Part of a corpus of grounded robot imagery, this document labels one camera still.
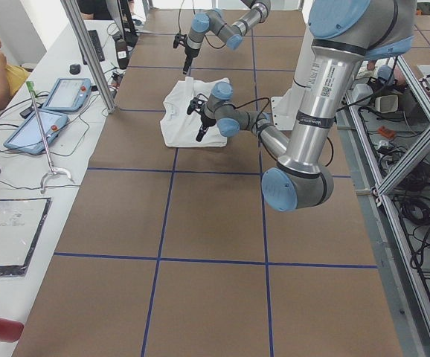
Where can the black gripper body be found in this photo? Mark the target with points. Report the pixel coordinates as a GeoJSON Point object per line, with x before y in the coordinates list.
{"type": "Point", "coordinates": [205, 121]}
{"type": "Point", "coordinates": [190, 53]}

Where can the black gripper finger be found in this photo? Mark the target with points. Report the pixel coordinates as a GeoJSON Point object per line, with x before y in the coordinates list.
{"type": "Point", "coordinates": [201, 133]}
{"type": "Point", "coordinates": [187, 64]}

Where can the white long-sleeve printed shirt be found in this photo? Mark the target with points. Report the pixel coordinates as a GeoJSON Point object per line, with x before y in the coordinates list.
{"type": "Point", "coordinates": [180, 129]}

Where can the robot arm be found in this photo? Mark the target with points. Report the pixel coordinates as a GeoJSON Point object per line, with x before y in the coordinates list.
{"type": "Point", "coordinates": [212, 21]}
{"type": "Point", "coordinates": [345, 34]}

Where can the black keyboard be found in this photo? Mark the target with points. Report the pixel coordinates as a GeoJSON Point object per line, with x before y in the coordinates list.
{"type": "Point", "coordinates": [95, 39]}

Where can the black round mouse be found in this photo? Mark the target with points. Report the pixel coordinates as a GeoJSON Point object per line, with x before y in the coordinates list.
{"type": "Point", "coordinates": [74, 69]}

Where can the upper blue teach pendant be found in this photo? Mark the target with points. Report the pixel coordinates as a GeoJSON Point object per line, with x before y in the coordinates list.
{"type": "Point", "coordinates": [68, 95]}

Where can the blue teach pendant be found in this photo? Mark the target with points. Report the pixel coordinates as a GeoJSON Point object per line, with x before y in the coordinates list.
{"type": "Point", "coordinates": [27, 138]}
{"type": "Point", "coordinates": [68, 95]}

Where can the grabber reacher tool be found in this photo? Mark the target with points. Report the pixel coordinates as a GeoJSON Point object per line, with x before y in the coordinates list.
{"type": "Point", "coordinates": [53, 171]}

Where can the lower blue teach pendant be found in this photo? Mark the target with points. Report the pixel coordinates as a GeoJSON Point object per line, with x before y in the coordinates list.
{"type": "Point", "coordinates": [27, 138]}

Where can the orange connector block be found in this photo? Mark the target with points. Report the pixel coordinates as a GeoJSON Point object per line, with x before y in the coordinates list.
{"type": "Point", "coordinates": [386, 132]}

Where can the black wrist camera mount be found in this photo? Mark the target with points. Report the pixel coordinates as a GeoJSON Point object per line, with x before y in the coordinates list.
{"type": "Point", "coordinates": [196, 105]}

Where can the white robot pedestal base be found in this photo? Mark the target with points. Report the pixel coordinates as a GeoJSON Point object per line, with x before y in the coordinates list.
{"type": "Point", "coordinates": [285, 108]}

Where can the aluminium frame post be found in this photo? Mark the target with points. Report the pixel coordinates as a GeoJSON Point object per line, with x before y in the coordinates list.
{"type": "Point", "coordinates": [80, 31]}

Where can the aluminium extrusion frame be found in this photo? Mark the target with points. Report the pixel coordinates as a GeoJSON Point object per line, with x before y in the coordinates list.
{"type": "Point", "coordinates": [396, 173]}

